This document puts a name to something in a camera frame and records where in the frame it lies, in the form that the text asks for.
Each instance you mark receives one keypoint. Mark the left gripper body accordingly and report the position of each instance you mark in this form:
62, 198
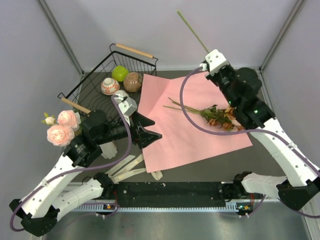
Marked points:
134, 134

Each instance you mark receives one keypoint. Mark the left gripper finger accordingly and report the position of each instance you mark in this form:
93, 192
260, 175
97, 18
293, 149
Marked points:
147, 137
143, 121

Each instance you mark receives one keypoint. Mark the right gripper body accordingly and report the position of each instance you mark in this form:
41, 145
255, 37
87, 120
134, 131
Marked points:
223, 79

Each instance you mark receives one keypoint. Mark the brown dried rose bunch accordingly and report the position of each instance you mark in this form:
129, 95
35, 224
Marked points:
223, 118

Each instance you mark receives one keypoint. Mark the beige ribbon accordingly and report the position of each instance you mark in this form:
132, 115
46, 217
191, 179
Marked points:
126, 168

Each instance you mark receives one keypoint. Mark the pink wrapping paper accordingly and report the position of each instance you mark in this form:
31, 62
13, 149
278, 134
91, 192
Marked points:
181, 142

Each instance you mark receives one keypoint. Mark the pink flower bunch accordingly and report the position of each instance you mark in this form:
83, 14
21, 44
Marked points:
62, 130

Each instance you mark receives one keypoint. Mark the peach rose stem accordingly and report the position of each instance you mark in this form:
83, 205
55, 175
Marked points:
192, 31

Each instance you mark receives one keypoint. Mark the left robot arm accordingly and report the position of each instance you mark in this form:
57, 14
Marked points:
42, 208

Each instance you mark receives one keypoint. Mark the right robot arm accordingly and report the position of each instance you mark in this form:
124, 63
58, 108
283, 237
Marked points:
301, 181

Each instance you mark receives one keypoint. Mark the white ribbed ceramic vase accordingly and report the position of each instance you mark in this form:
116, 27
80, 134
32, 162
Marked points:
109, 150

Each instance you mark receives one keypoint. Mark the white flower-shaped cup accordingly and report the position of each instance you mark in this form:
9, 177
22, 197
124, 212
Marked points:
120, 95

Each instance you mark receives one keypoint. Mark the brown ceramic cup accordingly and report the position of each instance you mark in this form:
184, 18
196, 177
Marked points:
133, 82

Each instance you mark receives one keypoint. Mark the white red-patterned bowl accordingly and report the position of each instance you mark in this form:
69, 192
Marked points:
109, 86

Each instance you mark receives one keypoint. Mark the green plastic cup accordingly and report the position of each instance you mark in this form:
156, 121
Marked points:
119, 73

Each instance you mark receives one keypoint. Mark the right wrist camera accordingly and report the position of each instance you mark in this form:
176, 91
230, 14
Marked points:
213, 62

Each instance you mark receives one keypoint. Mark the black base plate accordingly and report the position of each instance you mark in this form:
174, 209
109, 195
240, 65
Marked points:
170, 193

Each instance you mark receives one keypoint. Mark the black wire basket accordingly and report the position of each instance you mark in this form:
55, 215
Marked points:
97, 86

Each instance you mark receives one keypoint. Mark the aluminium front rail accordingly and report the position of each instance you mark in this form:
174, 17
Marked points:
175, 187

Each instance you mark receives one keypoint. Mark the right frame post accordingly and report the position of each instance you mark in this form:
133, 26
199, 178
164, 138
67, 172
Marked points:
298, 6

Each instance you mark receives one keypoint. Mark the frame post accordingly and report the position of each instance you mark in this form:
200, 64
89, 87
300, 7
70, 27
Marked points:
60, 35
298, 6

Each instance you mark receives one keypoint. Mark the left frame post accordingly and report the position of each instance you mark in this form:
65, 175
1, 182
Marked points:
60, 35

